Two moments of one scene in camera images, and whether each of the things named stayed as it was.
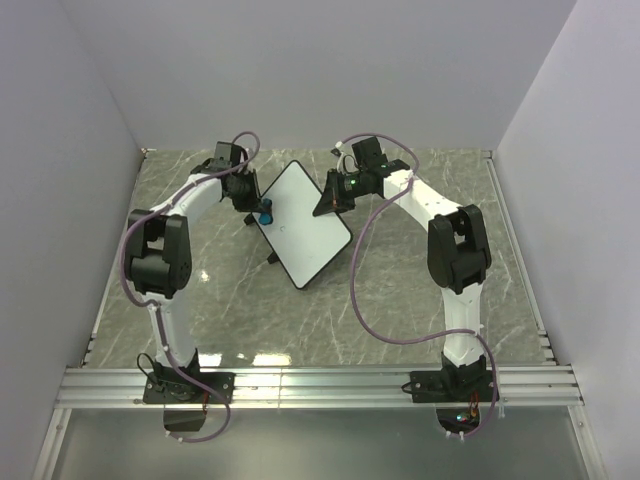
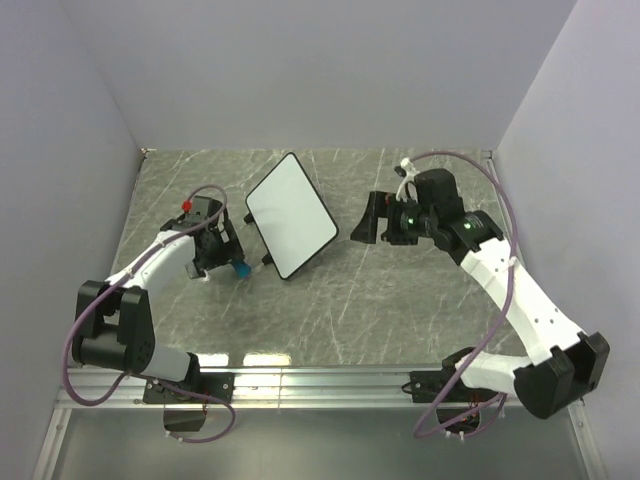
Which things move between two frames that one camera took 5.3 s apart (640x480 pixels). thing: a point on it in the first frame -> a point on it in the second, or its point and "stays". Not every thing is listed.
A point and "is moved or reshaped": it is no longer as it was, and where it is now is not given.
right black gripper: (331, 194) -> (380, 206)
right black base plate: (431, 387) stays
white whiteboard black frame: (305, 243) is moved or reshaped
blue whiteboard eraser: (266, 218) -> (243, 270)
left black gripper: (255, 203) -> (227, 253)
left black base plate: (174, 388) stays
